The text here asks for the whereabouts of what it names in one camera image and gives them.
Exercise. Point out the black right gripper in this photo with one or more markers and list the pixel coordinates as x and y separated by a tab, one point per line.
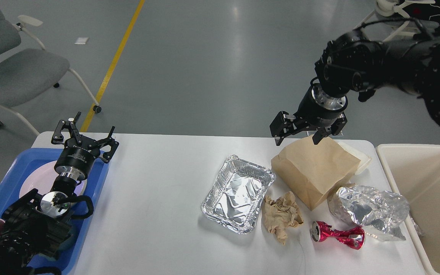
317	112

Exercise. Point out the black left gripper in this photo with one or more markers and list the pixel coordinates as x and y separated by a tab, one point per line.
75	160

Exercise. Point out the pink plate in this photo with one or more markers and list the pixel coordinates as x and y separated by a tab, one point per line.
38	181

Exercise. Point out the dark green mug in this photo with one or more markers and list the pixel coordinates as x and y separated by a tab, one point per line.
60	237

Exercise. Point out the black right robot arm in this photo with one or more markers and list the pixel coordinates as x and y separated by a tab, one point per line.
353	62

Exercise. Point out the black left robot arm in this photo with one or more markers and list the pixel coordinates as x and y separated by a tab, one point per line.
40	223

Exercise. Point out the clear floor socket cover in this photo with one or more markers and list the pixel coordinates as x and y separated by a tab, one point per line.
340	133

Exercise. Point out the brown paper bag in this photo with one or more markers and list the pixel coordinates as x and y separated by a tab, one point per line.
313	172

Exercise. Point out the white foam container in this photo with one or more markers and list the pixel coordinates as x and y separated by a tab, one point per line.
365	160

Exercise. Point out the crumpled brown paper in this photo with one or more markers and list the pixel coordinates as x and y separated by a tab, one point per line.
281	214

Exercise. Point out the white paper scrap on floor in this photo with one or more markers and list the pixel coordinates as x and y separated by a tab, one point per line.
81	40

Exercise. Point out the grey office chair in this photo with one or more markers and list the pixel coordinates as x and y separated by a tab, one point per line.
27	74

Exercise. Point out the aluminium foil tray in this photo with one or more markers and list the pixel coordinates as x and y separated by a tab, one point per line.
235	199

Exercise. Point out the crushed red can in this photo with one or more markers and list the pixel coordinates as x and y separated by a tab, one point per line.
353	238

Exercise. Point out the crumpled foil and plastic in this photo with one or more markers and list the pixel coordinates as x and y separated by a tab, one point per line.
379	212

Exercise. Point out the beige plastic bin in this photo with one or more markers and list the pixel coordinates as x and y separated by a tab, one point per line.
413	170

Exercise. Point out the white wheeled chair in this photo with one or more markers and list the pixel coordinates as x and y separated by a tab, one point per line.
390	9

